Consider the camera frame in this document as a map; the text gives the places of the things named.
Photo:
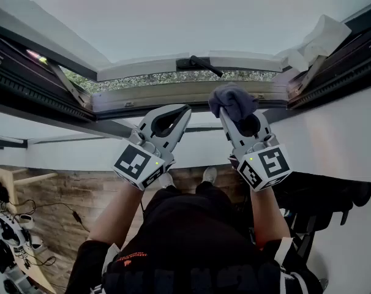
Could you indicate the dark window frame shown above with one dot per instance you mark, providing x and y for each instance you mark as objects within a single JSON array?
[{"x": 35, "y": 93}]

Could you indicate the person's right white shoe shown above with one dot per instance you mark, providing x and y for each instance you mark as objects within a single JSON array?
[{"x": 210, "y": 174}]

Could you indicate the person's left forearm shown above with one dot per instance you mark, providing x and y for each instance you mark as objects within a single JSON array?
[{"x": 112, "y": 219}]

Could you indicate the person's right forearm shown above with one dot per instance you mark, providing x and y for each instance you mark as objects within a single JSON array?
[{"x": 266, "y": 219}]

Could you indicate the person's black trousers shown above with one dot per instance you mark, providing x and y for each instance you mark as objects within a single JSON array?
[{"x": 210, "y": 194}]

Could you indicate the small metal striker plate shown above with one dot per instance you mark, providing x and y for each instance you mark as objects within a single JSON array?
[{"x": 129, "y": 104}]

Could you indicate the dark blue cleaning cloth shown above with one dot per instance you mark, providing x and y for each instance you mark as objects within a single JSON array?
[{"x": 231, "y": 100}]

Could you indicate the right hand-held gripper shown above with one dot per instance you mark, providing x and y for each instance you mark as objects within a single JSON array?
[{"x": 271, "y": 164}]

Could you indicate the white handheld controller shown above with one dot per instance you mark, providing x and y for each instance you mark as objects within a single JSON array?
[{"x": 26, "y": 221}]

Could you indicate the person's black t-shirt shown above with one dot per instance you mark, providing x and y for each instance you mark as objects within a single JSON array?
[{"x": 188, "y": 256}]

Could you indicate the glass window sash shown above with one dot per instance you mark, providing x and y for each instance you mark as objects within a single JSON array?
[{"x": 142, "y": 67}]

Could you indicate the flowering green hedge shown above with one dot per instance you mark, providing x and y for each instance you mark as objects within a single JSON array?
[{"x": 142, "y": 83}]

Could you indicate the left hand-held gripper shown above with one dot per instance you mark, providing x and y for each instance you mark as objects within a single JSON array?
[{"x": 133, "y": 164}]

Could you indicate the white crumpled sheet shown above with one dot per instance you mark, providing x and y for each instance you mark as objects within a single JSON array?
[{"x": 320, "y": 41}]

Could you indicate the light wooden table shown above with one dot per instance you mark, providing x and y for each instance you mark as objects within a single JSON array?
[{"x": 5, "y": 176}]

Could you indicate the black office chair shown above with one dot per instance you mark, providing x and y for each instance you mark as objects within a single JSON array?
[{"x": 320, "y": 194}]

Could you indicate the clutter of white devices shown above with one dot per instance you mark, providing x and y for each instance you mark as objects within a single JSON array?
[{"x": 8, "y": 234}]

